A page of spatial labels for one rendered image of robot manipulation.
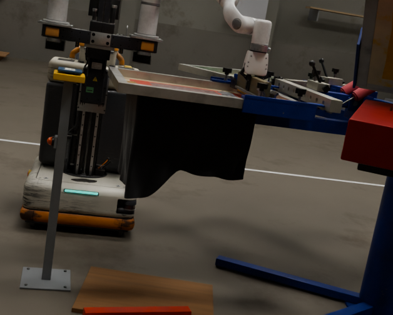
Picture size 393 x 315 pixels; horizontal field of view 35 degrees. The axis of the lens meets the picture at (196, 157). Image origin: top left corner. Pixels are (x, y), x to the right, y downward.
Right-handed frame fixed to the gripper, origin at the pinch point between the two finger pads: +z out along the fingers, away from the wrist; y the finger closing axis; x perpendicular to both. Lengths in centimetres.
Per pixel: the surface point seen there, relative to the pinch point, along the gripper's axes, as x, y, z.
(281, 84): -24.3, -21.8, -0.9
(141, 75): -25, 45, 4
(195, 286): -10, 7, 100
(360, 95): 8.6, -46.5, -3.5
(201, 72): -92, 2, 4
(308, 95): 11.3, -21.9, -0.7
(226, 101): 29.2, 18.1, 4.3
